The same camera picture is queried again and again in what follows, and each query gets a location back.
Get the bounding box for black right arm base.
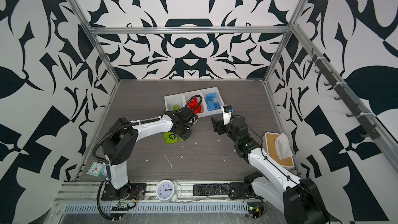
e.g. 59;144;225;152
228;182;258;200

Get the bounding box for black remote control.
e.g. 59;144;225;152
193;184;230;197

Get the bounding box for white analog clock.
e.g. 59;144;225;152
155;179;176;202

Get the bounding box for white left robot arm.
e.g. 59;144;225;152
91;103;199;190

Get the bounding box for white middle storage bin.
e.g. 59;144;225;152
182;90;205;118

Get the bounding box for electronics board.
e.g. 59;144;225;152
112;200;136;212
247;201;267;219

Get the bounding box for red D-shaped lego piece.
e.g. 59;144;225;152
188;97;202;114

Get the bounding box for black hook rail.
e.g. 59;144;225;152
309;54;383;140

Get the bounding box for aluminium frame crossbar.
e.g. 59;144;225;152
89;26;288;35

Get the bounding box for white storage bin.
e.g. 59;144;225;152
200;87;224;116
182;90;205;118
164;93;190;125

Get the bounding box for white left storage bin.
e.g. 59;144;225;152
164;93;190;125

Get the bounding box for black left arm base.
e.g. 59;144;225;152
101;183;147;201

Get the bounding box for electronics board right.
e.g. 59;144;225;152
247;201;267;219

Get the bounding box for blue lego brick studs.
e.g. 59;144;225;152
206;93;217;99

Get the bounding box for blue lego brick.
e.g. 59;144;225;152
206;101;221;112

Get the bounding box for electronics board left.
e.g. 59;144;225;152
112;200;136;212

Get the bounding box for white right storage bin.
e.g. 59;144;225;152
200;87;224;116

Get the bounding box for large green lego plate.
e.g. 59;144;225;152
164;132;178;144

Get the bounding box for white perforated cable tray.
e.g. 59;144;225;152
63;202;249;214

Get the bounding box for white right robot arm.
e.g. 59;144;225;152
211;117;331;224

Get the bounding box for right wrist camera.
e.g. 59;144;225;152
222;105;233;125

